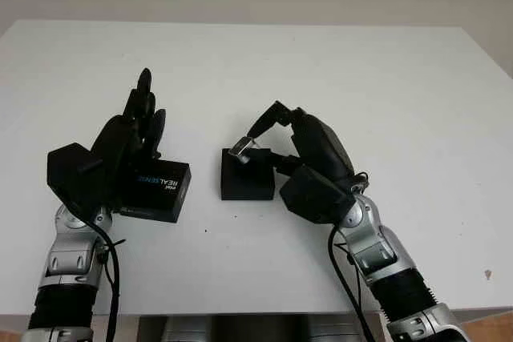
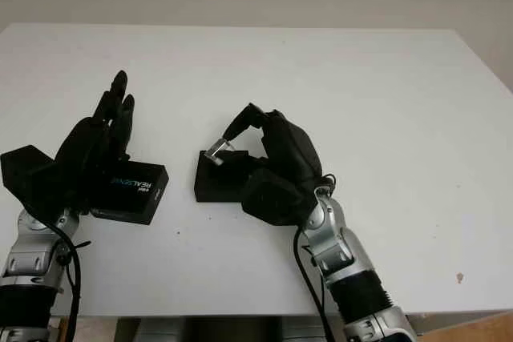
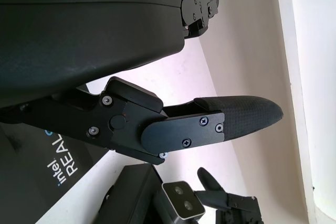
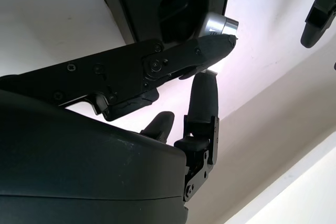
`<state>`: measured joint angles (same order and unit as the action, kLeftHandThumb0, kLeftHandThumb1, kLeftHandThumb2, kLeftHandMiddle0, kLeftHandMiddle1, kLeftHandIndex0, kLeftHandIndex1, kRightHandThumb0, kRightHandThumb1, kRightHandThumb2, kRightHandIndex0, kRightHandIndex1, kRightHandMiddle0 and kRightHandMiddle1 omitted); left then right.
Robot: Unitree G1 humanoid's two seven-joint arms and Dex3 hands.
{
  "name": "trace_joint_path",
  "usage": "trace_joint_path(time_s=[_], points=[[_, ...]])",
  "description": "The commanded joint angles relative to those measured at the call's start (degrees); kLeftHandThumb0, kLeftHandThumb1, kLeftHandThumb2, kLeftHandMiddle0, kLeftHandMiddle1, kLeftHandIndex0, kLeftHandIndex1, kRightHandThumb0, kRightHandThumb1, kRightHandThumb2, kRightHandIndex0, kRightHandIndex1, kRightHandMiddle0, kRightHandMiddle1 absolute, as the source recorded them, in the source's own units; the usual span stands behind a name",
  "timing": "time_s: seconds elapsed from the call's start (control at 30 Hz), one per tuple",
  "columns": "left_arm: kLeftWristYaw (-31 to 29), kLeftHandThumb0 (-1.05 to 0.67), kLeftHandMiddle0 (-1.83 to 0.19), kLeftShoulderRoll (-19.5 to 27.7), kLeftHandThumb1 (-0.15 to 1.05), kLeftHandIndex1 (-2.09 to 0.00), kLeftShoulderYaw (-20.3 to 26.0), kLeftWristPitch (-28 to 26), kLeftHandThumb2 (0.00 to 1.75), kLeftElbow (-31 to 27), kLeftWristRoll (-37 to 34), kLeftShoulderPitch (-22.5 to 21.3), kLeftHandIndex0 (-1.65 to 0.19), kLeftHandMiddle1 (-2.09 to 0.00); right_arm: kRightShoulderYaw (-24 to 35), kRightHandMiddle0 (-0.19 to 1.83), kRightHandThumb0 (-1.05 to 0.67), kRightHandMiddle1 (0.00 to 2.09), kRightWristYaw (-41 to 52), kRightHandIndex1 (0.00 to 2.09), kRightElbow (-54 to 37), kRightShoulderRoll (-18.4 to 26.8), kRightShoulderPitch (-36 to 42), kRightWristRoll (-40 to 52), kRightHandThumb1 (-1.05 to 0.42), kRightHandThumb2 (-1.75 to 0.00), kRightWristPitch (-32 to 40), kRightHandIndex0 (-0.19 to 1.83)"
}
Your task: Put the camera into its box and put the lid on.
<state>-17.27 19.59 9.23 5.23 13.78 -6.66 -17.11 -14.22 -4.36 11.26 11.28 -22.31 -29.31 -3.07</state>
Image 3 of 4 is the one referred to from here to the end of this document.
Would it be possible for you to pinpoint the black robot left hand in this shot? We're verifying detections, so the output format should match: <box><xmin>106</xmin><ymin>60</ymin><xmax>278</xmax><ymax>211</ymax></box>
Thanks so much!
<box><xmin>0</xmin><ymin>0</ymin><xmax>284</xmax><ymax>166</ymax></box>

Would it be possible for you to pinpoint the black Intel RealSense box lid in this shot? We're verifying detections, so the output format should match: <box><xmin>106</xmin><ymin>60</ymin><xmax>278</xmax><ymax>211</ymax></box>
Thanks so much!
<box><xmin>0</xmin><ymin>83</ymin><xmax>110</xmax><ymax>224</ymax></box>

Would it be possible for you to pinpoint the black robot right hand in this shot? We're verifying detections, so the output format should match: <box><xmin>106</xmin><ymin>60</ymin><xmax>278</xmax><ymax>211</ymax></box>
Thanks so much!
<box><xmin>195</xmin><ymin>166</ymin><xmax>263</xmax><ymax>224</ymax></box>

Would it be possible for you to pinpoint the silver depth camera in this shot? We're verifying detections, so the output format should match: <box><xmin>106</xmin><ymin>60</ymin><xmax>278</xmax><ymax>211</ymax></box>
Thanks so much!
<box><xmin>154</xmin><ymin>180</ymin><xmax>206</xmax><ymax>224</ymax></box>

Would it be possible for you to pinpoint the black camera box base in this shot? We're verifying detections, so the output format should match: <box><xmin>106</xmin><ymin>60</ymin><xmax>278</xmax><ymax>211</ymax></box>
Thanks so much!
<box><xmin>96</xmin><ymin>163</ymin><xmax>174</xmax><ymax>224</ymax></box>

